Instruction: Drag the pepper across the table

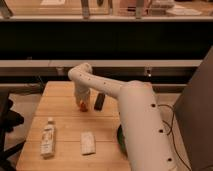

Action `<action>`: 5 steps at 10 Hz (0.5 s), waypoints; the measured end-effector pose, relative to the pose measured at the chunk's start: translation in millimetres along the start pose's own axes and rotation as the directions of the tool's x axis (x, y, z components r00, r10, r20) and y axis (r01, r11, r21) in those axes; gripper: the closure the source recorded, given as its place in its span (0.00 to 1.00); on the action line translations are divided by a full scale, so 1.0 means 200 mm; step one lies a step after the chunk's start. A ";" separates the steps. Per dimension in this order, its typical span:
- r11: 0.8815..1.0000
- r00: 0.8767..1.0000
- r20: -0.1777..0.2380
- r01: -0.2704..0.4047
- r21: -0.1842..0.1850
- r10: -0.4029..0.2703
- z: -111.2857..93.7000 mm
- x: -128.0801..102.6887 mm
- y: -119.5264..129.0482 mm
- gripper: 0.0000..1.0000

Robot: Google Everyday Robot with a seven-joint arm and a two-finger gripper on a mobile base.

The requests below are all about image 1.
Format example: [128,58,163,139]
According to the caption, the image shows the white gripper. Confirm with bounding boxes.
[74,84,90,106]

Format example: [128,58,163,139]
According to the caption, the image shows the orange red pepper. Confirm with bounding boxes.
[80,103,89,112]

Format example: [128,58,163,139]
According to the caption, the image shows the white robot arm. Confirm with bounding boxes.
[68,63,178,171]

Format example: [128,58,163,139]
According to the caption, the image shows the black rectangular bar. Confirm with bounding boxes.
[94,93,105,111]

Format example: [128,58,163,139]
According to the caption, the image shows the white folded cloth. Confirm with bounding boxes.
[81,132,96,155]

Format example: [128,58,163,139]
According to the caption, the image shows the dark green round object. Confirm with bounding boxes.
[117,125,127,156]

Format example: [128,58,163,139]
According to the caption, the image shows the clear plastic bottle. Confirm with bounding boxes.
[40,117,56,158]

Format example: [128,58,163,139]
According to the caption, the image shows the black office chair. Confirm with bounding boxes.
[0,89,27,171]

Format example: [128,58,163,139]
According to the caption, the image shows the dark cabinet panel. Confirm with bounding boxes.
[174,46,213,171]

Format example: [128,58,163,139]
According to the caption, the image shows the grey metal rail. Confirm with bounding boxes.
[0,60,202,68]

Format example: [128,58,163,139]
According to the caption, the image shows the black cable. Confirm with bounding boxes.
[157,103,192,171]

